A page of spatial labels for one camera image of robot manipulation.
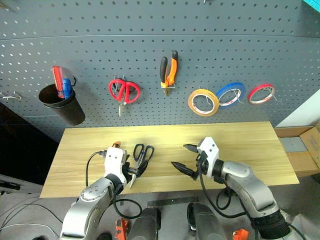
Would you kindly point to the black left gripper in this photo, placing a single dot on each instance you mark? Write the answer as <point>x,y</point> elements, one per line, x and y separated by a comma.
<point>128,170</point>

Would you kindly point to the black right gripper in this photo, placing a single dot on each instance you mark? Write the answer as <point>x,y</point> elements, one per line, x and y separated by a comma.
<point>202,165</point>

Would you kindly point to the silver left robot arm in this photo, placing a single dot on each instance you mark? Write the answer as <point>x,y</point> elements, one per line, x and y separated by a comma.
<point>87,207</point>

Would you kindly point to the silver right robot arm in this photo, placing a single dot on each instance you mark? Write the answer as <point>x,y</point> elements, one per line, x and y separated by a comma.
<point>250,185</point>

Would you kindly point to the yellow tape roll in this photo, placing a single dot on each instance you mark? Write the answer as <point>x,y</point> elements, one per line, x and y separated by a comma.
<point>190,102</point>

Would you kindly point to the metal tape hook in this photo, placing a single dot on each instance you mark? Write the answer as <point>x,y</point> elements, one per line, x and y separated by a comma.
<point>237,96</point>
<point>272,94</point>
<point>205,96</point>

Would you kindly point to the blue tape roll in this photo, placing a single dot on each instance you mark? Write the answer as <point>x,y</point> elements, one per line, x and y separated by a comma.
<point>221,90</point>

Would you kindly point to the black pegboard cup holder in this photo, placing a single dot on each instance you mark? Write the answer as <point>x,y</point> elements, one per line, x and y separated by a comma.
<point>70,112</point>

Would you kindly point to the red tape roll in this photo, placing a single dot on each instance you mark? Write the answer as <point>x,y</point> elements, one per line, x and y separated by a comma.
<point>255,89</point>

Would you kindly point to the grey metal pegboard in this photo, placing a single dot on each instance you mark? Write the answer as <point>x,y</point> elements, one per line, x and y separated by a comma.
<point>150,37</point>

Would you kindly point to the empty metal pegboard hook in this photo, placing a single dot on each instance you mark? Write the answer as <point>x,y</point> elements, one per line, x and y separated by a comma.
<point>11,97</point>

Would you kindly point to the dark metal strip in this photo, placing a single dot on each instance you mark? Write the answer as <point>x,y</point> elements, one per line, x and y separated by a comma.
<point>172,202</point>

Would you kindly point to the dark grey rounded shape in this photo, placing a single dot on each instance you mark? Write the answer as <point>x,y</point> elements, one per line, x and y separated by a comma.
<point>145,225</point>
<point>205,222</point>

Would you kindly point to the orange plastic part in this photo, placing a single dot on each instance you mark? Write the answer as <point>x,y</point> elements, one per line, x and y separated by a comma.
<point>241,235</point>
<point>121,228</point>

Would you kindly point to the metal pliers holder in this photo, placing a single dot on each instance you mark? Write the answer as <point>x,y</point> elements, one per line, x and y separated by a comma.
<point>173,86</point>

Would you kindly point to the orange black pliers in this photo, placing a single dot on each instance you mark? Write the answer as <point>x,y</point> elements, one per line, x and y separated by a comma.
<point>171,72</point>

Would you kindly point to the metal scissors hook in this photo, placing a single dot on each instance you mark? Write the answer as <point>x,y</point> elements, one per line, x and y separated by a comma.
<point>122,77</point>

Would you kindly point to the printed brown cardboard box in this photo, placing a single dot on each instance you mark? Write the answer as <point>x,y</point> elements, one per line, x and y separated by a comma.
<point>312,142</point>

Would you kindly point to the black device on floor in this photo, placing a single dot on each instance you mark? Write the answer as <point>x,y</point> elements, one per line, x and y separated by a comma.
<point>8,186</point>

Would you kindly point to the teal foam block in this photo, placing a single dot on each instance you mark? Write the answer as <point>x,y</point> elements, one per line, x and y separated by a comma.
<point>313,5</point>

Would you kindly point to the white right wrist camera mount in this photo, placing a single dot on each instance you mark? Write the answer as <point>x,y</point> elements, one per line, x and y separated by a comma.
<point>210,150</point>

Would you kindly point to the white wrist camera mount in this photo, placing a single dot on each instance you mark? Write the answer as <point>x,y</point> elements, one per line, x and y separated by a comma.
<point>210,150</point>
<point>113,162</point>

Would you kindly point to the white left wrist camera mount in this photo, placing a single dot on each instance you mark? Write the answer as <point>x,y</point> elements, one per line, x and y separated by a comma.
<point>113,162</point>

